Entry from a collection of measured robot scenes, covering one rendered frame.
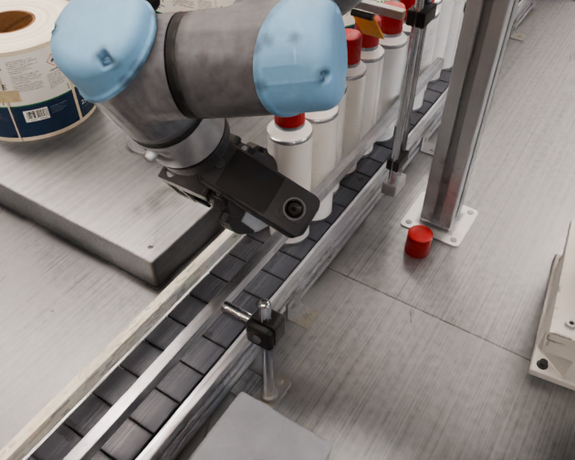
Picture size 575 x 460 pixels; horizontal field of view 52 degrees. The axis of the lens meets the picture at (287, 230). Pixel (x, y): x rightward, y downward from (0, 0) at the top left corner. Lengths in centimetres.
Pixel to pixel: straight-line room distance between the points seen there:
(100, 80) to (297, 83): 13
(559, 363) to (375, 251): 26
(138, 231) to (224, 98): 41
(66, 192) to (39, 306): 17
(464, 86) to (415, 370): 34
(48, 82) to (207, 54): 57
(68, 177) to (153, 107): 48
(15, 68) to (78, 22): 51
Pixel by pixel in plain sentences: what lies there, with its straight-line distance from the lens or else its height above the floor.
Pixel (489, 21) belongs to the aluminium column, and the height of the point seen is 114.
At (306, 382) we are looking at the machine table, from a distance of 68.
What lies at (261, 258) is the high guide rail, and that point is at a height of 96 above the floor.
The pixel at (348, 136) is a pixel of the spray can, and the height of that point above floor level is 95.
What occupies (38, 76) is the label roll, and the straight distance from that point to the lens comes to 95.
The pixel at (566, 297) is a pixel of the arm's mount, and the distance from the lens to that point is 72.
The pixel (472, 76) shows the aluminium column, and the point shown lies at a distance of 73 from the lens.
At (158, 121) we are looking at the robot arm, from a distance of 45.
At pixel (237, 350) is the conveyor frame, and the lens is 65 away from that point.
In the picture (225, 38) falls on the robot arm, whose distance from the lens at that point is 40.
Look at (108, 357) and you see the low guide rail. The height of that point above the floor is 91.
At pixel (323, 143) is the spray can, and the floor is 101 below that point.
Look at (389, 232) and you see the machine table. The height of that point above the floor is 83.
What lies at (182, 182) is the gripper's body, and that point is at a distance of 60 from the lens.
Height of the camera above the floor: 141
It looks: 44 degrees down
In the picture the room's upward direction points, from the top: straight up
